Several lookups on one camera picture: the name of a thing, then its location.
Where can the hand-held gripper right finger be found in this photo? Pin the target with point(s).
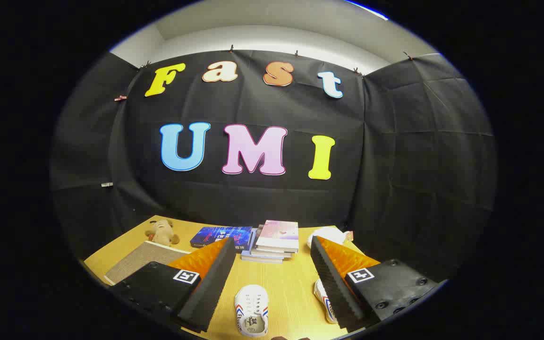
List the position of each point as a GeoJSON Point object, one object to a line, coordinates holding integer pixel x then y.
{"type": "Point", "coordinates": [335, 288]}

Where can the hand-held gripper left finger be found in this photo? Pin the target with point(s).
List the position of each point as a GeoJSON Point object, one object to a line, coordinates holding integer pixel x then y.
{"type": "Point", "coordinates": [210, 288]}

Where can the white canvas shoe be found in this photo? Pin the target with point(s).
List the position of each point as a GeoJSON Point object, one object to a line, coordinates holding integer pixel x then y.
{"type": "Point", "coordinates": [321, 295]}
{"type": "Point", "coordinates": [251, 307]}

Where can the beige fabric storage box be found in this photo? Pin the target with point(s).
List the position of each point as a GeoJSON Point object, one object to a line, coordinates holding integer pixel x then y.
{"type": "Point", "coordinates": [142, 257]}

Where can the white plush toy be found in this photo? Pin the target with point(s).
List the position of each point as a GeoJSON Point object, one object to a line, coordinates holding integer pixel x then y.
{"type": "Point", "coordinates": [326, 234]}

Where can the dark blue book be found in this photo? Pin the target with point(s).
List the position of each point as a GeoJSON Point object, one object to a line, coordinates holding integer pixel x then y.
{"type": "Point", "coordinates": [215, 233]}

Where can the light blue cover book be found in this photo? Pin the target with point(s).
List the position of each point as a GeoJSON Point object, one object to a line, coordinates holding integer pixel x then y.
{"type": "Point", "coordinates": [260, 259]}

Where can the white paperback book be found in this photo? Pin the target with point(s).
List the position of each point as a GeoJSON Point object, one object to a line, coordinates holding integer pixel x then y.
{"type": "Point", "coordinates": [272, 254]}

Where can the brown plush toy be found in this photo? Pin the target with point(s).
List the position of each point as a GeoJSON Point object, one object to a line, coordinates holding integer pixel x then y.
{"type": "Point", "coordinates": [162, 233]}

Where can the pink cover book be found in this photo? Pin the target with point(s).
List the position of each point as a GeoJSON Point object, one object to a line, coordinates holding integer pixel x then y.
{"type": "Point", "coordinates": [279, 233]}

